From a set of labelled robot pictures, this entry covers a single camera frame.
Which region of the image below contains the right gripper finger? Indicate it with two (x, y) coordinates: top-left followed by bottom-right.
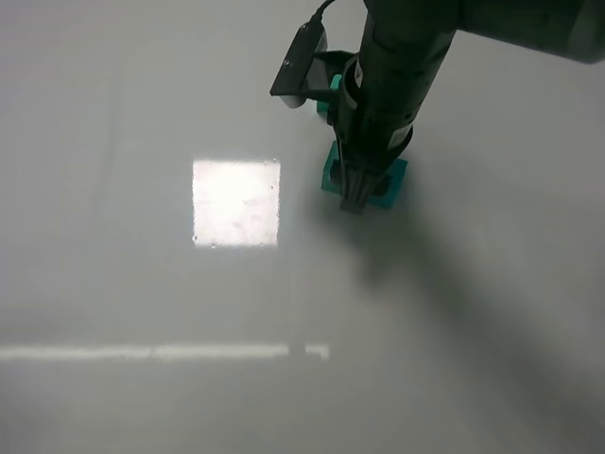
(354, 170), (377, 213)
(340, 160), (356, 212)

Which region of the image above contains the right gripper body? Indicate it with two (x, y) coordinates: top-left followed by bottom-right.
(330, 46), (425, 185)

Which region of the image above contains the blue cube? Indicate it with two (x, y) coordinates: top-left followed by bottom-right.
(368, 159), (407, 209)

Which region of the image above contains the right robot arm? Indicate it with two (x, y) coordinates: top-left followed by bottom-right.
(329, 0), (604, 213)

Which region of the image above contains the green template cube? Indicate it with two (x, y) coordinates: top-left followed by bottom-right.
(315, 74), (345, 117)

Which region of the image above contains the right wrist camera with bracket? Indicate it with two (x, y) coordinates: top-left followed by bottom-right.
(269, 18), (354, 109)

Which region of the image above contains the black camera cable right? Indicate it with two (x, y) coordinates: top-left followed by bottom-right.
(309, 0), (339, 24)

